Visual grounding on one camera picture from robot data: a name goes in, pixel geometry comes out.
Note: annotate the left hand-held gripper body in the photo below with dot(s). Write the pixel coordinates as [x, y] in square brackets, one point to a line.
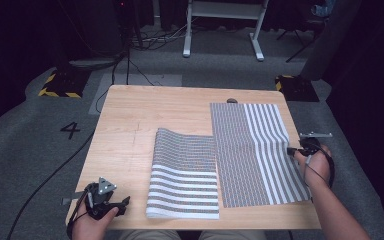
[96, 201]

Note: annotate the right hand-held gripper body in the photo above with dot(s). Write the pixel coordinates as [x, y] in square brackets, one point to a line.
[310, 145]

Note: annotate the striped grey white placemat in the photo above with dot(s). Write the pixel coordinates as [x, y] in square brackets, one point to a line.
[253, 153]

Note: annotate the stack of striped cloths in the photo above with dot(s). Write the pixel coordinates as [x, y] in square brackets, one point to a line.
[183, 173]

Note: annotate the person's left hand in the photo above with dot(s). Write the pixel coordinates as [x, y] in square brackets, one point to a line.
[90, 225]

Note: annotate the person's right hand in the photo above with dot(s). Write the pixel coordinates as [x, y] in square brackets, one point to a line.
[316, 170]

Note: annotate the grey tape strip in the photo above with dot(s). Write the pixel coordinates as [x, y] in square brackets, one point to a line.
[71, 199]

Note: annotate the person's left leg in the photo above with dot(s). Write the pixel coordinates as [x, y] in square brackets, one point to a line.
[150, 235]

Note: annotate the person's leg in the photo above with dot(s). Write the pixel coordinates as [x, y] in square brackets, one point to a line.
[150, 235]
[230, 235]

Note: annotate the person's right leg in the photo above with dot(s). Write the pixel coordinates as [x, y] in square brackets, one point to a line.
[230, 235]

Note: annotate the black tripod stand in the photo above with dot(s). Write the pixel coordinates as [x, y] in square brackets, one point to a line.
[300, 40]

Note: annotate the grey curtain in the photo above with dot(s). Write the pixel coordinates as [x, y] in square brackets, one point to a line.
[333, 40]

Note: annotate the thin black stand pole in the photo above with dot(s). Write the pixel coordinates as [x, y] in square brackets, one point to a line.
[127, 50]

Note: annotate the black yellow striped base plate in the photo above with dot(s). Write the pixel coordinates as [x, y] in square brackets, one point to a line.
[65, 85]
[296, 88]

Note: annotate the white desk frame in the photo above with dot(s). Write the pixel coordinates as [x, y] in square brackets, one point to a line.
[225, 10]

